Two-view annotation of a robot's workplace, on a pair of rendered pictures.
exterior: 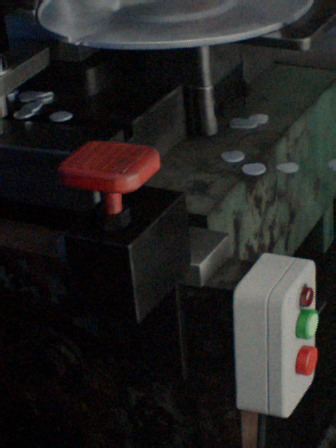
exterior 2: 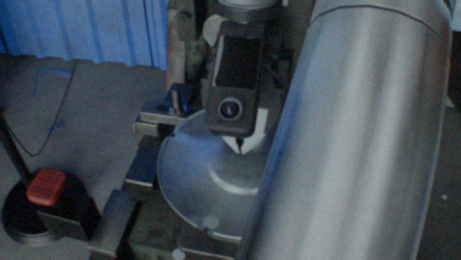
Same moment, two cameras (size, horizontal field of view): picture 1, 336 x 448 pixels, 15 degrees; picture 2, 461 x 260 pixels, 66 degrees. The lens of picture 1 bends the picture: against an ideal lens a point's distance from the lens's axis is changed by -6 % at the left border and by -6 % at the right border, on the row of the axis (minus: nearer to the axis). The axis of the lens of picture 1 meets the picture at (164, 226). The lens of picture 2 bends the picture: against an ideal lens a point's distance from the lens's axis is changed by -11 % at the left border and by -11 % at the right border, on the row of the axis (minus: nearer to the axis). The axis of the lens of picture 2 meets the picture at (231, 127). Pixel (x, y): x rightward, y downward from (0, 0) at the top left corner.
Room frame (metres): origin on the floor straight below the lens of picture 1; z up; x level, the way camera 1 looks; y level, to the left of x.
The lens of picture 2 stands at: (1.08, -0.43, 1.26)
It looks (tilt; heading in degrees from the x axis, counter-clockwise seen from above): 44 degrees down; 72
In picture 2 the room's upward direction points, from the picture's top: straight up
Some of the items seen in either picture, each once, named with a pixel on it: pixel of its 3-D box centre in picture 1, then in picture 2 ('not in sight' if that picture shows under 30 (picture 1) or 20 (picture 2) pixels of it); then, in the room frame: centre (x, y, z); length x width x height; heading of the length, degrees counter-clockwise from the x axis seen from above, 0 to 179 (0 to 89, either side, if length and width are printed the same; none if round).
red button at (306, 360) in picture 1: (306, 360); not in sight; (0.91, -0.12, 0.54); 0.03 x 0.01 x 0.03; 151
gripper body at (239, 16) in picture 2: not in sight; (247, 42); (1.21, -0.08, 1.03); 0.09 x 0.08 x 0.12; 61
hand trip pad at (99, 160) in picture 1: (111, 201); (53, 196); (0.90, 0.04, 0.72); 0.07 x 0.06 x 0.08; 61
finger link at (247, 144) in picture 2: not in sight; (256, 118); (1.22, -0.09, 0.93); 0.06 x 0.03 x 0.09; 61
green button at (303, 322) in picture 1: (306, 323); not in sight; (0.91, -0.12, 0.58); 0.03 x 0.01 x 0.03; 151
